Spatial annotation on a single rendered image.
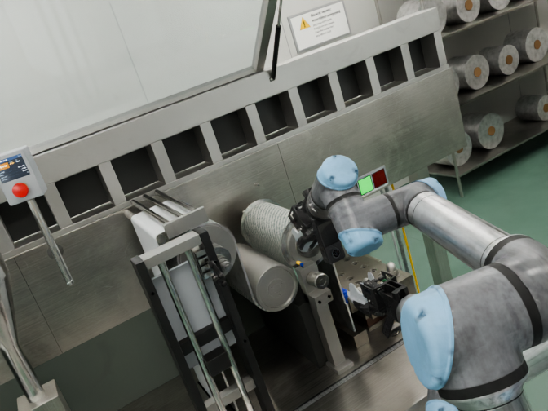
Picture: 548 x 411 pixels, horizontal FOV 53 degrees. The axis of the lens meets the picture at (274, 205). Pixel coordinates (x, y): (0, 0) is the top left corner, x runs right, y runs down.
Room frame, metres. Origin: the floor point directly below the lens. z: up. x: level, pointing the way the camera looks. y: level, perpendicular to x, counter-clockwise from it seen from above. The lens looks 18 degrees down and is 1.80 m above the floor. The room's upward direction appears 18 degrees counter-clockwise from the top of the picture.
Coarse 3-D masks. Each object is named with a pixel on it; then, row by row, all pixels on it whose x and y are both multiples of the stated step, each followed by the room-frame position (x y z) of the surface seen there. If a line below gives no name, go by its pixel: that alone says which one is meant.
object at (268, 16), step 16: (272, 0) 1.51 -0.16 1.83; (272, 16) 1.56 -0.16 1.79; (256, 64) 1.68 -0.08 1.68; (272, 64) 1.65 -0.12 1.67; (224, 80) 1.66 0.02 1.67; (272, 80) 1.68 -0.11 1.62; (192, 96) 1.62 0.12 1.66; (144, 112) 1.56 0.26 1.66; (96, 128) 1.51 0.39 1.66; (48, 144) 1.46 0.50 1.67
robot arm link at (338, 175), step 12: (336, 156) 1.05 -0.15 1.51; (324, 168) 1.02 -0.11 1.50; (336, 168) 1.02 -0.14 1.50; (348, 168) 1.02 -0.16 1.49; (324, 180) 1.02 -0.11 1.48; (336, 180) 1.00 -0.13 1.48; (348, 180) 1.00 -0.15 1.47; (312, 192) 1.08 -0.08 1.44; (324, 192) 1.03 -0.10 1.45; (336, 192) 1.01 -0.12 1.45; (324, 204) 1.03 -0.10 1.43
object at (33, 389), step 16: (0, 288) 1.10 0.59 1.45; (0, 304) 1.09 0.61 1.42; (0, 320) 1.09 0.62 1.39; (0, 336) 1.09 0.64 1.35; (16, 336) 1.12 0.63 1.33; (16, 352) 1.11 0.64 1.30; (16, 368) 1.10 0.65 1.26; (32, 368) 1.13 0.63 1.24; (32, 384) 1.11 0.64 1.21; (48, 384) 1.16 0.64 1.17; (32, 400) 1.10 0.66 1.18; (48, 400) 1.09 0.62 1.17; (64, 400) 1.16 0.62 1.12
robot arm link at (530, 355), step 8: (544, 344) 0.77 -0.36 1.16; (528, 352) 0.78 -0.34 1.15; (536, 352) 0.77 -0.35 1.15; (544, 352) 0.77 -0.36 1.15; (528, 360) 0.78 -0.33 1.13; (536, 360) 0.77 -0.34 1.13; (544, 360) 0.77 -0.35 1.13; (528, 368) 0.78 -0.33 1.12; (536, 368) 0.77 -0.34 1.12; (544, 368) 0.77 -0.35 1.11; (528, 376) 0.78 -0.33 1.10; (536, 376) 0.79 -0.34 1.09; (432, 392) 0.88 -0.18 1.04; (432, 400) 0.86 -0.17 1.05; (440, 400) 0.85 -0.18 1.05; (432, 408) 0.84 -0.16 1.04; (440, 408) 0.83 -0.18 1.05; (448, 408) 0.83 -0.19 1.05; (456, 408) 0.83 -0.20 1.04
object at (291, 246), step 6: (294, 228) 1.29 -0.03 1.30; (288, 240) 1.28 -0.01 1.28; (294, 240) 1.28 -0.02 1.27; (288, 246) 1.28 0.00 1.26; (294, 246) 1.28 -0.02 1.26; (294, 252) 1.28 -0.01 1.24; (294, 258) 1.28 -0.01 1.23; (300, 258) 1.28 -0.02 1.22; (306, 258) 1.29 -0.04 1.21; (312, 258) 1.29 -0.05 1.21; (318, 258) 1.30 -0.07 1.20
